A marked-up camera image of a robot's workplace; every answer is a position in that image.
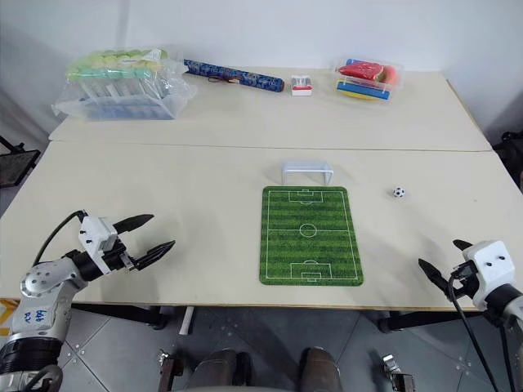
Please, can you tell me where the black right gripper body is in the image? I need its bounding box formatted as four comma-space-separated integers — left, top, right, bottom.
444, 261, 480, 302

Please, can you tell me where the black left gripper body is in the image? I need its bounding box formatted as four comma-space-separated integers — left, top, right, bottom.
101, 239, 140, 274

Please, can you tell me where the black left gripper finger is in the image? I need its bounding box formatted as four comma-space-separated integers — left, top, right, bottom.
114, 213, 155, 235
136, 239, 177, 271

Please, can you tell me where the green soccer field mat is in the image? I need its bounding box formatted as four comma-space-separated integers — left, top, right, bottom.
257, 185, 365, 287

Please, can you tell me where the small white goal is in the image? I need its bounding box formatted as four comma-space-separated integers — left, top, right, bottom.
279, 159, 334, 186

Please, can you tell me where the white table leg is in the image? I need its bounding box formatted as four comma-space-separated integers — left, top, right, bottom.
179, 306, 197, 336

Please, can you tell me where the black equipment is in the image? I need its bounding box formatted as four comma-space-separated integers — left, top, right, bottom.
491, 130, 523, 184

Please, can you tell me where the yellow tape strip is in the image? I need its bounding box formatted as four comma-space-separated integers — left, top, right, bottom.
0, 297, 21, 336

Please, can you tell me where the dark rounded shape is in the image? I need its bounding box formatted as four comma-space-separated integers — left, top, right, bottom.
299, 346, 342, 392
189, 347, 253, 392

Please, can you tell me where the clear plastic bag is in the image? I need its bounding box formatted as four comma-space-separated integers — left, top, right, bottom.
51, 46, 198, 123

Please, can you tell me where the blue green toy set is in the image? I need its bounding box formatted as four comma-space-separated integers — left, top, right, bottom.
66, 48, 169, 120

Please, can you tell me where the clear plastic container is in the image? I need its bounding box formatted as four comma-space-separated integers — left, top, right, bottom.
331, 56, 406, 107

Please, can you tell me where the blue patterned tube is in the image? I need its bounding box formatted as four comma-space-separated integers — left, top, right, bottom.
182, 58, 285, 93

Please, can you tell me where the blue yellow toy block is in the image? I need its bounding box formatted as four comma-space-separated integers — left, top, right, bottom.
335, 79, 393, 101

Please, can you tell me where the red watermelon slice toy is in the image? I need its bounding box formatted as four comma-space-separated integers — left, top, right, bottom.
337, 60, 386, 82

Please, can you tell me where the small red white box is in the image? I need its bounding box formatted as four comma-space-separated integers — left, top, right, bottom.
290, 73, 314, 97

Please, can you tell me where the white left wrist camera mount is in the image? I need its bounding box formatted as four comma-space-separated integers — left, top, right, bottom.
78, 216, 120, 276

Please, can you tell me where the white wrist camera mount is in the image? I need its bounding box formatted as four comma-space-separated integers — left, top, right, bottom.
78, 216, 120, 276
461, 239, 516, 308

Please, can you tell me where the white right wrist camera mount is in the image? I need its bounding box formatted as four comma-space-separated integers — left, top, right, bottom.
461, 239, 516, 308

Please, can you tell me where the black table frame bar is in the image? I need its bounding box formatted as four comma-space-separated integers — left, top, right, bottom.
377, 310, 484, 334
70, 304, 168, 332

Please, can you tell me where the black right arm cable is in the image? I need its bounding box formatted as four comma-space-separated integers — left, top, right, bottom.
446, 265, 502, 392

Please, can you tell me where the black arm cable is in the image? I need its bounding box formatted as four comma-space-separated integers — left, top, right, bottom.
32, 209, 89, 266
446, 265, 502, 392

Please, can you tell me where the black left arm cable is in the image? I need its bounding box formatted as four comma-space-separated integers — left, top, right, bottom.
32, 209, 89, 266

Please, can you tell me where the black metal frame stand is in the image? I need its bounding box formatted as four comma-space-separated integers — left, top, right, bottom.
0, 136, 42, 189

